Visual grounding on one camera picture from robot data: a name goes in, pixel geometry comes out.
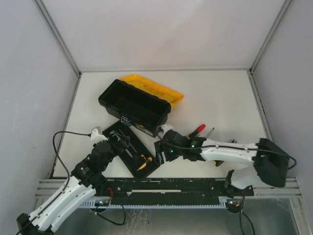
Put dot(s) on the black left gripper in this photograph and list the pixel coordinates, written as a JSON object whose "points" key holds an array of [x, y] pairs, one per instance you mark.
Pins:
{"points": [[112, 146]]}

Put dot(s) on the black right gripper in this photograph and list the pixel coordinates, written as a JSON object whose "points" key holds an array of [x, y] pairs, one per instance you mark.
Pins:
{"points": [[159, 152]]}

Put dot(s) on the yellow black small screwdriver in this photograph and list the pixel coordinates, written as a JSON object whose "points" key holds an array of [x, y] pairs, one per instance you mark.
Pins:
{"points": [[146, 160]]}

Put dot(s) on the black toolbox tray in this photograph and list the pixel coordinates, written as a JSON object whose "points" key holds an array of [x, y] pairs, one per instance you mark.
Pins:
{"points": [[136, 148]]}

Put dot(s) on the red handled screwdriver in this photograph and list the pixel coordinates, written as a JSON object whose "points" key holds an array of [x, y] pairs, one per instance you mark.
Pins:
{"points": [[197, 131]]}

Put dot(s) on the yellow black plastic toolbox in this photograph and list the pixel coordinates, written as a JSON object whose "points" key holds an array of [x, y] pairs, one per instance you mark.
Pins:
{"points": [[139, 102]]}

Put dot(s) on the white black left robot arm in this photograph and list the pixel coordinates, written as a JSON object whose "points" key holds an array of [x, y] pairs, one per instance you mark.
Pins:
{"points": [[82, 183]]}

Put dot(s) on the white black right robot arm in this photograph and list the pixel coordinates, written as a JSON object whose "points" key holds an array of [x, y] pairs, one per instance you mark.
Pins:
{"points": [[263, 161]]}

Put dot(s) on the black orange combination pliers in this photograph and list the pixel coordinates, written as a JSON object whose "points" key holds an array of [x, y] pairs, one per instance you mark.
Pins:
{"points": [[218, 163]]}

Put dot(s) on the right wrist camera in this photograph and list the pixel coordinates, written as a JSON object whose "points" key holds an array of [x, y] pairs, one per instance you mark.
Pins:
{"points": [[162, 129]]}

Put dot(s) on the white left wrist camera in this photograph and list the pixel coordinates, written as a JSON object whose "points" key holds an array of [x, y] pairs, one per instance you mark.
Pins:
{"points": [[97, 135]]}

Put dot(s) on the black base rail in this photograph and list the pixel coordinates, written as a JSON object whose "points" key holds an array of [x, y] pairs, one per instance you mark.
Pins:
{"points": [[215, 187]]}

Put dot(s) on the grey cable duct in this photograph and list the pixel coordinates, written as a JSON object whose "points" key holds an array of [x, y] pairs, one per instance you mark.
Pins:
{"points": [[214, 203]]}

